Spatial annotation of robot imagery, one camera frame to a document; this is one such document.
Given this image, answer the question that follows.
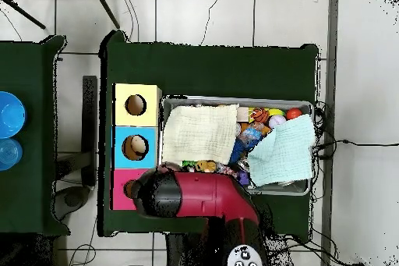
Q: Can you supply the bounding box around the brown plush toy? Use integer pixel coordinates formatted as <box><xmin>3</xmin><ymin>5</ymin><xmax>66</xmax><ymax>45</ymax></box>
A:
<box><xmin>195</xmin><ymin>159</ymin><xmax>217</xmax><ymax>173</ymax></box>

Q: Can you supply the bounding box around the shallow mesh bin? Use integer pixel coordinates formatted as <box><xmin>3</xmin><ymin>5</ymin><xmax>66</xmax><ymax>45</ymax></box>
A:
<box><xmin>158</xmin><ymin>94</ymin><xmax>314</xmax><ymax>197</ymax></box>

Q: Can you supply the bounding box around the wooden box with three holes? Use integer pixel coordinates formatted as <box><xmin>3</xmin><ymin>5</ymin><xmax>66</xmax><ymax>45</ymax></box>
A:
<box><xmin>111</xmin><ymin>83</ymin><xmax>163</xmax><ymax>211</ymax></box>

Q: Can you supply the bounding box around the cream waffle cloth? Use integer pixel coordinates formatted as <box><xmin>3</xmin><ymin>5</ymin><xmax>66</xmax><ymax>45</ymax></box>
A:
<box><xmin>161</xmin><ymin>103</ymin><xmax>240</xmax><ymax>166</ymax></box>

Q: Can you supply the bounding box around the crumpled plastic bottle blue label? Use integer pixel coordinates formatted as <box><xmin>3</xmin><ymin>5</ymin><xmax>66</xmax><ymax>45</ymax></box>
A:
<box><xmin>238</xmin><ymin>122</ymin><xmax>266</xmax><ymax>148</ymax></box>

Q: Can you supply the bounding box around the white baseball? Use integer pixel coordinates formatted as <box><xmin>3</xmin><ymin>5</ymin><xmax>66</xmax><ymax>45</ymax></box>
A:
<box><xmin>268</xmin><ymin>115</ymin><xmax>287</xmax><ymax>129</ymax></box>

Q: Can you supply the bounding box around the mint waffle cloth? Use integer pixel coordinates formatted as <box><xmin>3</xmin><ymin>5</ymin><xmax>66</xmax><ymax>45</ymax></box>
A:
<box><xmin>246</xmin><ymin>113</ymin><xmax>316</xmax><ymax>187</ymax></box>

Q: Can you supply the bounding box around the orange red ball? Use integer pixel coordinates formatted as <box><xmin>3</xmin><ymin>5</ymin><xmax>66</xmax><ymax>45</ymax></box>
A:
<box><xmin>285</xmin><ymin>107</ymin><xmax>303</xmax><ymax>121</ymax></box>

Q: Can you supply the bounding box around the grey round floor base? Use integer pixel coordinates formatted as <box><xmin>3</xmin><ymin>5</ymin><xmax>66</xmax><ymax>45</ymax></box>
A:
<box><xmin>53</xmin><ymin>185</ymin><xmax>92</xmax><ymax>221</ymax></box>

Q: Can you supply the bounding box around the black tripod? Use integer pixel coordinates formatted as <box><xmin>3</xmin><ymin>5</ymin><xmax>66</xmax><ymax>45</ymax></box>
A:
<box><xmin>0</xmin><ymin>0</ymin><xmax>121</xmax><ymax>30</ymax></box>

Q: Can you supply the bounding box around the dark green side tablecloth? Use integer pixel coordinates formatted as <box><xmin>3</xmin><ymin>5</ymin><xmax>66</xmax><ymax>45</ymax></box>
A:
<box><xmin>0</xmin><ymin>34</ymin><xmax>72</xmax><ymax>237</ymax></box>

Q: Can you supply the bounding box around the blue plastic bowl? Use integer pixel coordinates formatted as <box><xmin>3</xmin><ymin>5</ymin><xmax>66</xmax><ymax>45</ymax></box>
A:
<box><xmin>0</xmin><ymin>90</ymin><xmax>27</xmax><ymax>140</ymax></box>

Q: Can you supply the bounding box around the blue round lid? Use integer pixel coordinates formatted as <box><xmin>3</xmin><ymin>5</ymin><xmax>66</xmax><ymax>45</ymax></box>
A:
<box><xmin>0</xmin><ymin>137</ymin><xmax>23</xmax><ymax>172</ymax></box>

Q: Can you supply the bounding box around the thin black cable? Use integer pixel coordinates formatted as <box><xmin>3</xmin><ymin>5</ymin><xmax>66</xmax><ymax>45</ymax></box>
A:
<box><xmin>120</xmin><ymin>0</ymin><xmax>140</xmax><ymax>42</ymax></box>
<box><xmin>67</xmin><ymin>215</ymin><xmax>98</xmax><ymax>266</ymax></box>

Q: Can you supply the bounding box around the black power cable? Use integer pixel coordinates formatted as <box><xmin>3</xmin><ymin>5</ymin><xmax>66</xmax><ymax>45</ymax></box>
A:
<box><xmin>314</xmin><ymin>139</ymin><xmax>399</xmax><ymax>161</ymax></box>

